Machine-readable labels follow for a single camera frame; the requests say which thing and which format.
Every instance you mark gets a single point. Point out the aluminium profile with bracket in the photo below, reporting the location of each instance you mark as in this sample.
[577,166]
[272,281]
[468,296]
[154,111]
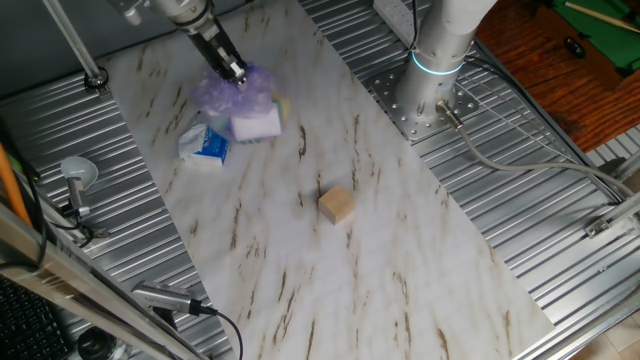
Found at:
[620,212]

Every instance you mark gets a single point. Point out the yellow sponge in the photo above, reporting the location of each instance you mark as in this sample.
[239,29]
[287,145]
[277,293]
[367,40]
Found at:
[283,107]

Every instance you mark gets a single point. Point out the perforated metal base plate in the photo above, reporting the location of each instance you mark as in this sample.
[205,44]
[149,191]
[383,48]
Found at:
[400,125]

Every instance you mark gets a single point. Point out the black keyboard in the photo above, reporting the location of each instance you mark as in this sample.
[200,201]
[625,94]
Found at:
[25,325]

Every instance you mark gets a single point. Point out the black camera lens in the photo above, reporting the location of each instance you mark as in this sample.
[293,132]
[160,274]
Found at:
[95,345]

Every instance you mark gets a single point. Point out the orange pole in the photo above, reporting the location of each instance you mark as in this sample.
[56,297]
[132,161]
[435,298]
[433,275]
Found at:
[10,185]

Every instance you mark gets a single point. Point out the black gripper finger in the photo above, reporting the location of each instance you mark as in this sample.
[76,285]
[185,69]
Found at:
[235,75]
[243,71]

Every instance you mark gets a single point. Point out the black oval object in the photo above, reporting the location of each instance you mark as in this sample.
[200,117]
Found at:
[575,47]

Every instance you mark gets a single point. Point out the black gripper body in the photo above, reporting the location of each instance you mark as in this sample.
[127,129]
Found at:
[215,45]

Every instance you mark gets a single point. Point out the blue white tissue pack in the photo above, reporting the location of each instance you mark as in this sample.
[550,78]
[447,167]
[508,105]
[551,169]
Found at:
[202,147]

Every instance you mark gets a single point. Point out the aluminium pole with black foot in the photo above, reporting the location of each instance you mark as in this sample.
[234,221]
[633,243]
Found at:
[75,45]

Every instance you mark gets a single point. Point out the small wooden cube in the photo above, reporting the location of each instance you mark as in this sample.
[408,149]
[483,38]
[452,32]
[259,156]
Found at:
[336,204]

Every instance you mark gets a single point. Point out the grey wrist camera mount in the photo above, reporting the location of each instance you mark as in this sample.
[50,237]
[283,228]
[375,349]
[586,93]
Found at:
[127,10]

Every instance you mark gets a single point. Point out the wooden cue stick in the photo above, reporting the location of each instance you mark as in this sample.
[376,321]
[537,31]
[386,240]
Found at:
[600,16]

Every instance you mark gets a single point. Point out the grey round-headed camera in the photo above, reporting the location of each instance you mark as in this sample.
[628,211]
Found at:
[79,172]

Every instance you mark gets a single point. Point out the small black box device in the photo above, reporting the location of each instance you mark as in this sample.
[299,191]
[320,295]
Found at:
[612,166]

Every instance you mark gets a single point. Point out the white foam block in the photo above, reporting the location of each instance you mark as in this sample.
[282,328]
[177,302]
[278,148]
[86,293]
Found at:
[255,126]

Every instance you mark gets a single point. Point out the purple translucent plastic bag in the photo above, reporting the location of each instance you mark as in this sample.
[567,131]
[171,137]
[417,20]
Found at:
[225,97]

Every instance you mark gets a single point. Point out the green toy pool table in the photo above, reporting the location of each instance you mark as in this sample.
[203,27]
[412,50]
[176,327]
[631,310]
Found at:
[605,45]

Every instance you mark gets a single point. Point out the aluminium frame beam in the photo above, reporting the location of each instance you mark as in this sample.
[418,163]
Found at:
[50,270]

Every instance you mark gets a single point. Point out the silver finned camera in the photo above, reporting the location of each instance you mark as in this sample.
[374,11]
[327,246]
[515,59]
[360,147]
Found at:
[160,295]

